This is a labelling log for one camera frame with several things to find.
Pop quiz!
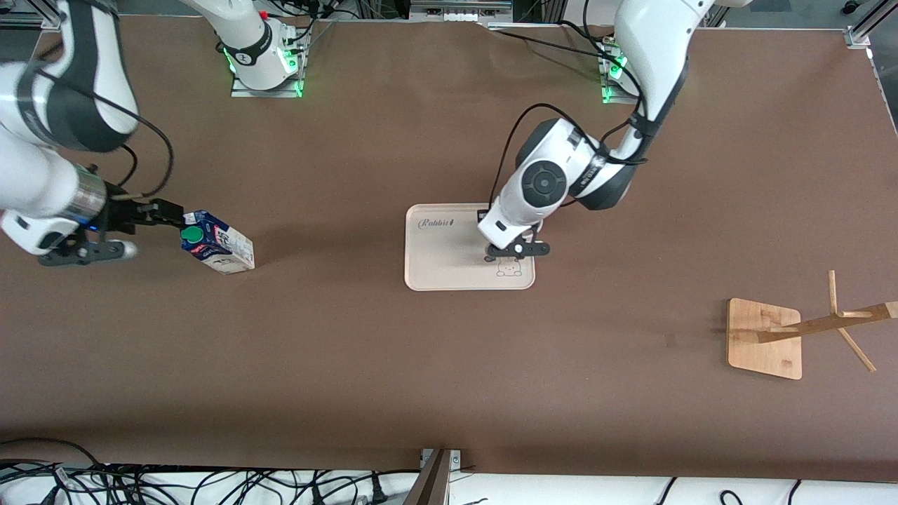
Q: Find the blue white milk carton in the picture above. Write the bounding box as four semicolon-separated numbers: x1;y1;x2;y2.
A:
180;210;256;276

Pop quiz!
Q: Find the short black table cable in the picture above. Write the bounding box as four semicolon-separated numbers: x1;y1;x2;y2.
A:
558;19;618;46

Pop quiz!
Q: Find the aluminium corner frame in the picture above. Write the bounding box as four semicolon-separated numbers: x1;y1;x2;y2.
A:
0;0;64;31

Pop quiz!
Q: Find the aluminium diagonal frame post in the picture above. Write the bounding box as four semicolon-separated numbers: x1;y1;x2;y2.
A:
845;0;898;50

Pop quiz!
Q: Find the grey metal equipment rail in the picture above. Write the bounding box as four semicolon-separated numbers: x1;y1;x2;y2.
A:
410;0;514;22

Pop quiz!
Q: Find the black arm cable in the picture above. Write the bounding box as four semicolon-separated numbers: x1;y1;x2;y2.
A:
39;63;175;204
477;103;650;221

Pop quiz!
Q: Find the beige rabbit print tray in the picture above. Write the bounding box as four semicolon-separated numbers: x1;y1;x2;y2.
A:
404;203;537;292

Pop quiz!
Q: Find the black looped floor cable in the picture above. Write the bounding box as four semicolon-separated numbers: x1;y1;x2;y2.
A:
0;438;107;492

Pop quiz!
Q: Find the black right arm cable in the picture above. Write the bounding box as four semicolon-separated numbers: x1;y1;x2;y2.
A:
39;63;175;204

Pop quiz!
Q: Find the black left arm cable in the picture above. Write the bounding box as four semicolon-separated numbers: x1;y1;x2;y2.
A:
477;103;650;221

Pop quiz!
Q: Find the wooden mug tree stand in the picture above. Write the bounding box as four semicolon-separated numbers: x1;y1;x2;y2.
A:
725;270;898;381

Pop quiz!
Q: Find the aluminium profile post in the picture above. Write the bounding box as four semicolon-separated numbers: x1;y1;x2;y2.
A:
403;449;462;505

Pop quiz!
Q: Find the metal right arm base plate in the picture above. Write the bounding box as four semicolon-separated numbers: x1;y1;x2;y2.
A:
231;69;304;98

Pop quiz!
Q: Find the long black table cable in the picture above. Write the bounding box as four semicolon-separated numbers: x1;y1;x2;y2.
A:
488;27;619;62

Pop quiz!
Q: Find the brown table cover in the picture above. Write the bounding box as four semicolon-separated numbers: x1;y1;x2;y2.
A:
0;14;898;485

